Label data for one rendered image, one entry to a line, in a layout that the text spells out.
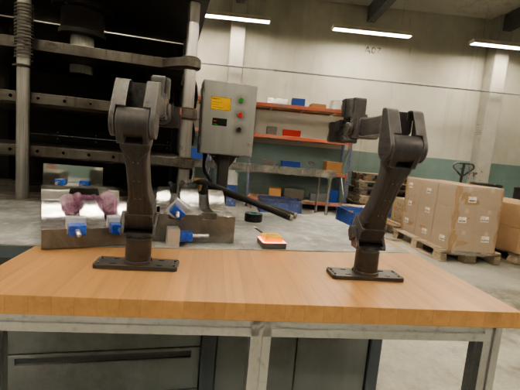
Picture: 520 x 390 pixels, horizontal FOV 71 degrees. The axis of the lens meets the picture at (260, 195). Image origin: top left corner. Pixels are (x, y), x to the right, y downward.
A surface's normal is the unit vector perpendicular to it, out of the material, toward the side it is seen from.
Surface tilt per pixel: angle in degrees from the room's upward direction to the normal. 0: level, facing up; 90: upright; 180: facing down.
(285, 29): 90
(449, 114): 90
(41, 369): 90
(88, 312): 90
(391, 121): 63
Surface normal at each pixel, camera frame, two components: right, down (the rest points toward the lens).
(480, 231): 0.11, -0.02
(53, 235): 0.51, 0.15
